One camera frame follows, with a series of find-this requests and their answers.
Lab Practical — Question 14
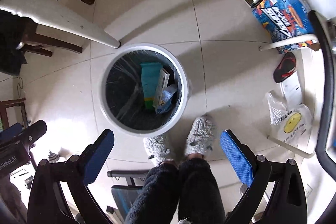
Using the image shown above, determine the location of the left dark trouser leg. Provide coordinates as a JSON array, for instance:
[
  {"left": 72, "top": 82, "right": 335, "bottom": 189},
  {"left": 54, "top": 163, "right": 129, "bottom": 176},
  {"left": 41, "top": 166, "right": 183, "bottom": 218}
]
[{"left": 125, "top": 162, "right": 179, "bottom": 223}]

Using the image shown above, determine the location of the teal green snack box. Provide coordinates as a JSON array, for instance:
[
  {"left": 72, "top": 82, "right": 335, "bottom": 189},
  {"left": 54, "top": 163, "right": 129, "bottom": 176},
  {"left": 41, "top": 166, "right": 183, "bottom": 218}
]
[{"left": 141, "top": 63, "right": 162, "bottom": 110}]

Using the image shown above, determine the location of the right grey fluffy slipper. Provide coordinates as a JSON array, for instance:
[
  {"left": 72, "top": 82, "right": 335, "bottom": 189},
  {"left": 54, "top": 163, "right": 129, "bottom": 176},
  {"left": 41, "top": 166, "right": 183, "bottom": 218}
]
[{"left": 185, "top": 115, "right": 216, "bottom": 157}]

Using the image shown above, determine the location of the left grey fluffy slipper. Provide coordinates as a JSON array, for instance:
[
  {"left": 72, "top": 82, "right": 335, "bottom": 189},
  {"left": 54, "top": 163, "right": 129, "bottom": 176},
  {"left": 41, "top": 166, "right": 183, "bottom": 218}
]
[{"left": 143, "top": 134, "right": 175, "bottom": 166}]

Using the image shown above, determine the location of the right dark trouser leg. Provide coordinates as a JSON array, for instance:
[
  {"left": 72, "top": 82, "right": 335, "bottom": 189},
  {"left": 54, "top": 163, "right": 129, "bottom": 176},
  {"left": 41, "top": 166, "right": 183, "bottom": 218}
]
[{"left": 178, "top": 158, "right": 226, "bottom": 223}]

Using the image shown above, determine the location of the white round trash bin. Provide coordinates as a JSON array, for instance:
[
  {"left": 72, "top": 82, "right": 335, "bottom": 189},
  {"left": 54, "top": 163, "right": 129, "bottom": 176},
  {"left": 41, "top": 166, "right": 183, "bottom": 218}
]
[{"left": 100, "top": 43, "right": 189, "bottom": 137}]

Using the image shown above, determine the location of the black blue workout bench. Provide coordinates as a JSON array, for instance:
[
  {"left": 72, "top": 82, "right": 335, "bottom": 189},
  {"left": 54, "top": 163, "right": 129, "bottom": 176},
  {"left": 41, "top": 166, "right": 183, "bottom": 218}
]
[{"left": 106, "top": 169, "right": 149, "bottom": 220}]

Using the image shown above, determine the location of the smiley plastic bag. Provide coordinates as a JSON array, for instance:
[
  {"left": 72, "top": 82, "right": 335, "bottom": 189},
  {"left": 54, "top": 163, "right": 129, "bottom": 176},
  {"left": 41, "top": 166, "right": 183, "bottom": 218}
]
[{"left": 265, "top": 92, "right": 312, "bottom": 144}]

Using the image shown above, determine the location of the white table leg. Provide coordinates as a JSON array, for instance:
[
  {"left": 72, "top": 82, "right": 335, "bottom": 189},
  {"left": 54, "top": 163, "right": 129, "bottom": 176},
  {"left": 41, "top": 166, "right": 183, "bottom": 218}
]
[{"left": 1, "top": 0, "right": 121, "bottom": 49}]

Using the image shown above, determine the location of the red black flip-flop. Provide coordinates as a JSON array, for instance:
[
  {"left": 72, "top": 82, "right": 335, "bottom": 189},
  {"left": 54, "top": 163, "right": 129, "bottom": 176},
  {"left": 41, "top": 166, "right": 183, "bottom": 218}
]
[{"left": 273, "top": 52, "right": 296, "bottom": 84}]

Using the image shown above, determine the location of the dark trouser leg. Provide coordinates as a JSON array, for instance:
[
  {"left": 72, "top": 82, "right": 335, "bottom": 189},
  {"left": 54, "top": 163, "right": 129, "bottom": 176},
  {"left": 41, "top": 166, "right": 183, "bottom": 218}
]
[
  {"left": 125, "top": 162, "right": 179, "bottom": 223},
  {"left": 178, "top": 158, "right": 226, "bottom": 223}
]

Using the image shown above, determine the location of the blue snack bag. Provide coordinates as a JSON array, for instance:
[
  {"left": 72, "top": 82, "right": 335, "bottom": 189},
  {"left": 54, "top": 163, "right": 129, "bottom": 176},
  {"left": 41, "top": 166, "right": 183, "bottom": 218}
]
[{"left": 155, "top": 84, "right": 178, "bottom": 114}]

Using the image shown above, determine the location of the small dark wooden stool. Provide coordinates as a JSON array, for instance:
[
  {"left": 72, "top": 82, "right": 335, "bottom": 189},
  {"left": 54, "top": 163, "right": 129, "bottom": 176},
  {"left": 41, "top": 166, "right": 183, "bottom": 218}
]
[{"left": 1, "top": 97, "right": 29, "bottom": 130}]

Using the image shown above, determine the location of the blue printed cardboard box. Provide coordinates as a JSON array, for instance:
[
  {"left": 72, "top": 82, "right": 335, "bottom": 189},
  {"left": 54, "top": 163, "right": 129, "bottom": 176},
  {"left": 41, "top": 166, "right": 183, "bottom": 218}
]
[{"left": 252, "top": 0, "right": 314, "bottom": 43}]

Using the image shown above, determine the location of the grey fluffy slipper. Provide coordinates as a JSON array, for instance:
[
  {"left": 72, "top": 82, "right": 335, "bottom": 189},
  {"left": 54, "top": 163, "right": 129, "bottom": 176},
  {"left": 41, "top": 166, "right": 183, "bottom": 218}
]
[
  {"left": 143, "top": 134, "right": 175, "bottom": 166},
  {"left": 185, "top": 115, "right": 216, "bottom": 157}
]

